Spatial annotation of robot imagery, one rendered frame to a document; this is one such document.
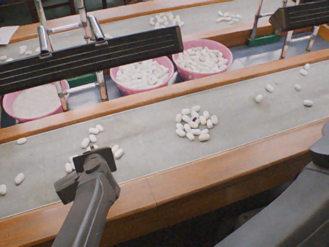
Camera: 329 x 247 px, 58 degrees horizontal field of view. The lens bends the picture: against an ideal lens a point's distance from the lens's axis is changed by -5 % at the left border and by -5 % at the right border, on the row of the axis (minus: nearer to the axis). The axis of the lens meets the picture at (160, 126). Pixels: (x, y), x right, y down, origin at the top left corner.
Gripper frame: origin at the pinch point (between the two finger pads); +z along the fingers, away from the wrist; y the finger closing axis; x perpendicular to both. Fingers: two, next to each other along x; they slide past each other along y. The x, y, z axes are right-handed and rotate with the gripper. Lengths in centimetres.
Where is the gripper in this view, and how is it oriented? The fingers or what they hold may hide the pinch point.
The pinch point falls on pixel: (92, 157)
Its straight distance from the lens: 89.4
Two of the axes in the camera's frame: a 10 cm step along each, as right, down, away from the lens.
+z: -2.8, -1.0, 9.6
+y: -9.4, 2.6, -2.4
